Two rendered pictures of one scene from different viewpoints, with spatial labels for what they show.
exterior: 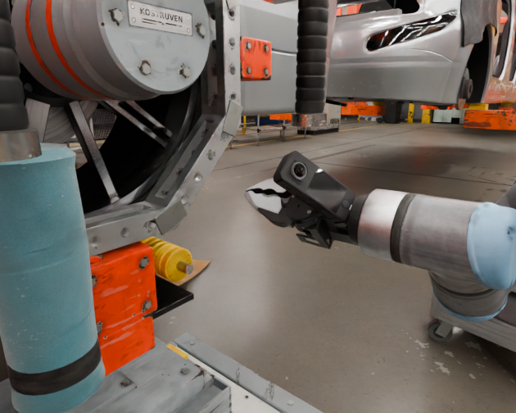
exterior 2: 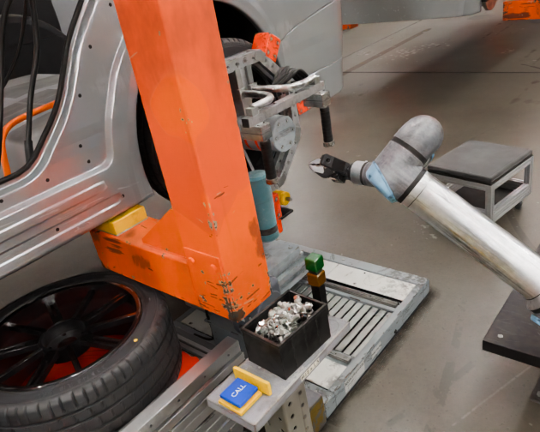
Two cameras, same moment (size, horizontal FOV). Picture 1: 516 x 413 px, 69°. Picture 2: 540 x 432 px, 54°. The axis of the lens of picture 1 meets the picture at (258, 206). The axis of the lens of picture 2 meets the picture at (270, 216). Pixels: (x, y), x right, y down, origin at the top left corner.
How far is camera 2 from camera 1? 155 cm
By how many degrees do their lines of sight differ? 11
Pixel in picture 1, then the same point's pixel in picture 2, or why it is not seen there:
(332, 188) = (340, 163)
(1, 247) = (259, 198)
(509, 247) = not seen: hidden behind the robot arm
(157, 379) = (279, 252)
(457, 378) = (440, 240)
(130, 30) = (279, 140)
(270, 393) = (333, 257)
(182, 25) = (288, 131)
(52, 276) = (269, 204)
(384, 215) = (357, 171)
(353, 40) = not seen: outside the picture
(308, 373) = (354, 250)
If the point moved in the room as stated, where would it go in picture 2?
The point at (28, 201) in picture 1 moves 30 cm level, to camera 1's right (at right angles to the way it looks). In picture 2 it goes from (263, 187) to (349, 173)
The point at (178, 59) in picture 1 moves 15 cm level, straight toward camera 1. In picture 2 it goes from (289, 140) to (299, 153)
